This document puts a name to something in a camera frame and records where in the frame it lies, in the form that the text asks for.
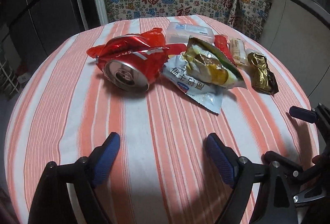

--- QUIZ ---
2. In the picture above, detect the gold foil wrapper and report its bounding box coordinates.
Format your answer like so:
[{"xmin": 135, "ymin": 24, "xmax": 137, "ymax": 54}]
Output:
[{"xmin": 247, "ymin": 52, "xmax": 279, "ymax": 95}]

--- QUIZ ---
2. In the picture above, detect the silver white snack wrapper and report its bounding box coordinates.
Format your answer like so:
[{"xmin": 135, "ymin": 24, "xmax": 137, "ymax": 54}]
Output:
[{"xmin": 162, "ymin": 55, "xmax": 223, "ymax": 115}]

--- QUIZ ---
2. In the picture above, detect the green yellow snack wrapper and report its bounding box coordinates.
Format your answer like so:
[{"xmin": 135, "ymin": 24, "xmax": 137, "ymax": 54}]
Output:
[{"xmin": 183, "ymin": 36, "xmax": 246, "ymax": 89}]

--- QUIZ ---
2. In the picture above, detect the crushed red cola can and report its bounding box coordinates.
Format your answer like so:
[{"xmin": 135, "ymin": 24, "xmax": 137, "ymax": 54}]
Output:
[{"xmin": 87, "ymin": 34, "xmax": 169, "ymax": 93}]

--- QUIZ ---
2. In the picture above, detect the red plastic bag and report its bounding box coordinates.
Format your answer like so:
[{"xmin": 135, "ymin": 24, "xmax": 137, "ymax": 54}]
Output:
[{"xmin": 86, "ymin": 28, "xmax": 186, "ymax": 59}]

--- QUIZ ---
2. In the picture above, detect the grey kitchen counter cabinet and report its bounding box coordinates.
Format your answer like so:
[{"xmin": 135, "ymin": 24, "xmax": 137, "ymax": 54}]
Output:
[{"xmin": 259, "ymin": 0, "xmax": 329, "ymax": 106}]

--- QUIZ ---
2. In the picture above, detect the beige snack bar packet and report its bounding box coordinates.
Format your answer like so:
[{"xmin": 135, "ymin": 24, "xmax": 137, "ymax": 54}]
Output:
[{"xmin": 229, "ymin": 38, "xmax": 248, "ymax": 66}]

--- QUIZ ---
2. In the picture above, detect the pink striped tablecloth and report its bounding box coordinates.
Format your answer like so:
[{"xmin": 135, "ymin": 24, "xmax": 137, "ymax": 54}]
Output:
[{"xmin": 5, "ymin": 15, "xmax": 319, "ymax": 223}]

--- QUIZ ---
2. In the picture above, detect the red long snack packet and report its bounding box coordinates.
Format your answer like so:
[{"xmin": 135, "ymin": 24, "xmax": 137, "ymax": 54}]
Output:
[{"xmin": 214, "ymin": 34, "xmax": 236, "ymax": 66}]

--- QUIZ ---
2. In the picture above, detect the clear plastic box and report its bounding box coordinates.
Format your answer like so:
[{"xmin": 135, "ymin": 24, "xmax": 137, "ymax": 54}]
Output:
[{"xmin": 165, "ymin": 22, "xmax": 215, "ymax": 44}]

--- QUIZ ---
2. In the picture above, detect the dark refrigerator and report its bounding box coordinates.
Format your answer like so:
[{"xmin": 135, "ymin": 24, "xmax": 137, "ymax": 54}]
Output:
[{"xmin": 1, "ymin": 0, "xmax": 87, "ymax": 69}]

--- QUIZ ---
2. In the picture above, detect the white wire rack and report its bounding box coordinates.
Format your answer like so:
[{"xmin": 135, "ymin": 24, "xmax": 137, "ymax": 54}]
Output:
[{"xmin": 0, "ymin": 49, "xmax": 21, "ymax": 100}]

